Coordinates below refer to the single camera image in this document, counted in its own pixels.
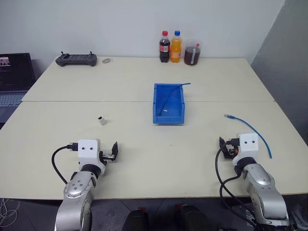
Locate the small white connector piece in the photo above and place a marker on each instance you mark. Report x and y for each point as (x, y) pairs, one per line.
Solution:
(102, 121)

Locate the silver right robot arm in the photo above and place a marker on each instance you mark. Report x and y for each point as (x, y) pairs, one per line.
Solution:
(264, 195)

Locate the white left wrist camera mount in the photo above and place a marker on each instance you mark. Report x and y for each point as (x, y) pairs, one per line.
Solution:
(87, 150)

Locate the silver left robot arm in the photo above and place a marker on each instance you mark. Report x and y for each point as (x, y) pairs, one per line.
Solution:
(77, 192)

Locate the grey clutter under table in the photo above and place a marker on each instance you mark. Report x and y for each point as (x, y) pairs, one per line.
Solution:
(299, 216)

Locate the small grey tape roll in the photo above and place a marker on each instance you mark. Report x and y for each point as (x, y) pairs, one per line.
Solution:
(106, 60)

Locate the dark rounded shape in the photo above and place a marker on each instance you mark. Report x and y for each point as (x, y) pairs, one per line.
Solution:
(191, 217)
(137, 220)

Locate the open laptop computer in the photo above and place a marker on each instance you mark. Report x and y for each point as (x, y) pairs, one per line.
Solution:
(14, 79)

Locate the jar of brown liquid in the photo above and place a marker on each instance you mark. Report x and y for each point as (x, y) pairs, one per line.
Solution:
(192, 54)

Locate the cola bottle red cap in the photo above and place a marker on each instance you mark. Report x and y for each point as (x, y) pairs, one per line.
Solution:
(164, 48)

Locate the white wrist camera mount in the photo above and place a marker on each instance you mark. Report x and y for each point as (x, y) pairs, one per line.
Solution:
(87, 150)
(249, 146)

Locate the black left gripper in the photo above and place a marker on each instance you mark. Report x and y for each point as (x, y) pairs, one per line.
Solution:
(107, 157)

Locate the dark grey remote controller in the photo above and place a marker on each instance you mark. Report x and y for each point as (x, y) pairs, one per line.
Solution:
(77, 60)

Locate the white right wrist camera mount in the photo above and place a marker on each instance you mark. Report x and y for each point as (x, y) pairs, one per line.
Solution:
(249, 146)

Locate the orange soda bottle blue cap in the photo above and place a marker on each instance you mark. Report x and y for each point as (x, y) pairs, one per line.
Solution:
(175, 49)

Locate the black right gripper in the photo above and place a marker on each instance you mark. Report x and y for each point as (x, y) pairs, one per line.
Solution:
(233, 146)

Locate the blue plastic storage bin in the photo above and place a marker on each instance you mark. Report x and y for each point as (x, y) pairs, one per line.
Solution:
(168, 106)

